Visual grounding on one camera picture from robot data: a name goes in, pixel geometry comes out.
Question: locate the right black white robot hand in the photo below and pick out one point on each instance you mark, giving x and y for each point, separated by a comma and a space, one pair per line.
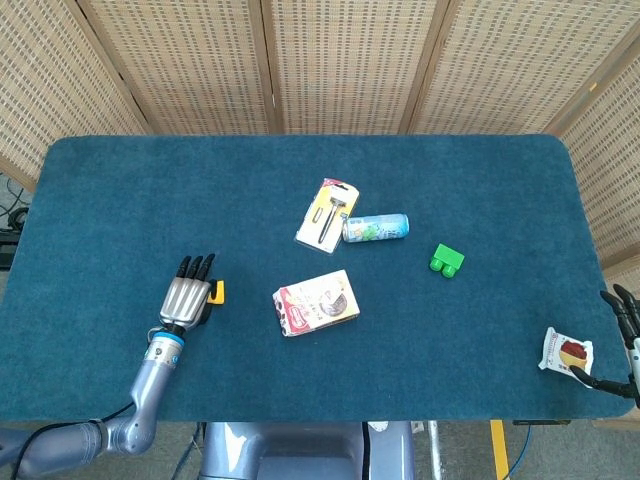
632, 360

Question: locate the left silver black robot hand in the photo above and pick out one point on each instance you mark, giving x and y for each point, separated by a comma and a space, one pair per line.
185, 300

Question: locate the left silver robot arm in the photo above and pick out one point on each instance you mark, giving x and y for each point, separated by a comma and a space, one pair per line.
150, 380

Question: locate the white red snack packet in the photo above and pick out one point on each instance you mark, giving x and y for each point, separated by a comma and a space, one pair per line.
562, 350

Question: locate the white red cookie box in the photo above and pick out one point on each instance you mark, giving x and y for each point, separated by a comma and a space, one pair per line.
317, 305

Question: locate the blue felt table cover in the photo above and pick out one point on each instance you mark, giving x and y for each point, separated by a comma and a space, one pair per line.
300, 380

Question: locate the yellow floor strip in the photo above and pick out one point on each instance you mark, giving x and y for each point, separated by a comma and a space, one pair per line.
499, 450

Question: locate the razor in blister pack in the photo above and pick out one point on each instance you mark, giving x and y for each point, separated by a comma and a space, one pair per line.
322, 215

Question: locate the black floor equipment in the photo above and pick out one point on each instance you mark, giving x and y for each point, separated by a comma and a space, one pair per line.
10, 240

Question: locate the grey blue robot torso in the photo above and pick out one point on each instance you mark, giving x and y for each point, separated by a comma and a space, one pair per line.
300, 450

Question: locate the woven rattan screen panel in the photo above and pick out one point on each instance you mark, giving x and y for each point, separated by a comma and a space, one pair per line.
350, 65
190, 65
45, 85
615, 165
510, 65

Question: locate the light blue drink can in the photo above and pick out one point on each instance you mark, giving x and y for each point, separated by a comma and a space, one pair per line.
377, 228

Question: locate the green toy building block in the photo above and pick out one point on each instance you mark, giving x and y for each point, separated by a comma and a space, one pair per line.
447, 260

